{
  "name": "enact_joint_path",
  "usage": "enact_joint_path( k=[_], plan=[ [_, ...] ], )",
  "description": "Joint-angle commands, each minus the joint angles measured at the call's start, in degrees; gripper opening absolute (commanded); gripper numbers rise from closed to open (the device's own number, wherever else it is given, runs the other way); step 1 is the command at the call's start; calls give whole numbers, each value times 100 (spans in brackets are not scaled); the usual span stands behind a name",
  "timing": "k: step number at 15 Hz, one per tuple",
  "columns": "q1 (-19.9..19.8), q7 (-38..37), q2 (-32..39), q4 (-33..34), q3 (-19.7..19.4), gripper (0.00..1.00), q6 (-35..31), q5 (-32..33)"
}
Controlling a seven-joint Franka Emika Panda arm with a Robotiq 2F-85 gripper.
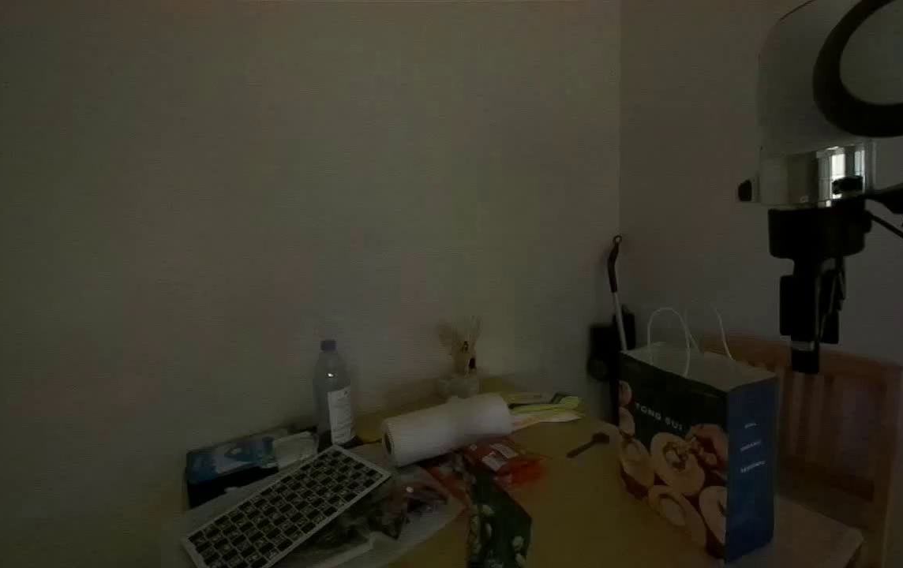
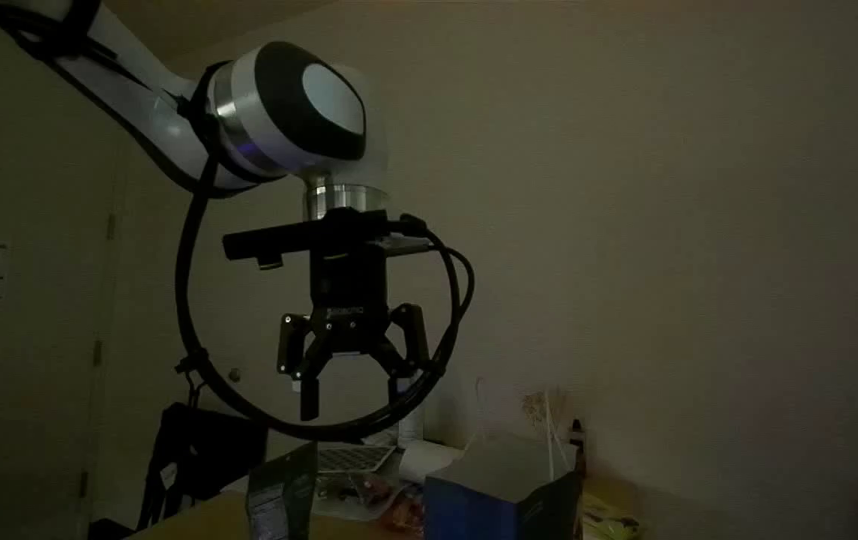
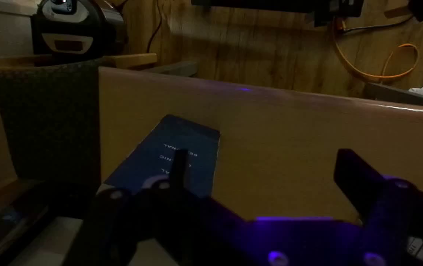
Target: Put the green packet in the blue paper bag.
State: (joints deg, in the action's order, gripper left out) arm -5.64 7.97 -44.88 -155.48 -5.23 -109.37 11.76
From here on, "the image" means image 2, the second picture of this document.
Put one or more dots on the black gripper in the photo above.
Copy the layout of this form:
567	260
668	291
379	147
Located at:
350	312

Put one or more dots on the green packet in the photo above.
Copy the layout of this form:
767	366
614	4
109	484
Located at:
279	495

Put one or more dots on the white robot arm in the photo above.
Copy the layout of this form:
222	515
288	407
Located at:
274	112

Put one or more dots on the blue paper bag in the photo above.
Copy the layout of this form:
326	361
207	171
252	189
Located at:
513	484

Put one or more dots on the black white patterned board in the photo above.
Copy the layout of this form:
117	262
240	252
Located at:
353	458

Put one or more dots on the colourful magazine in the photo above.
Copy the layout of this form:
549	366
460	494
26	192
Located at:
395	506

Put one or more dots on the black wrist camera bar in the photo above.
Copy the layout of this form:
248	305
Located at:
337	231

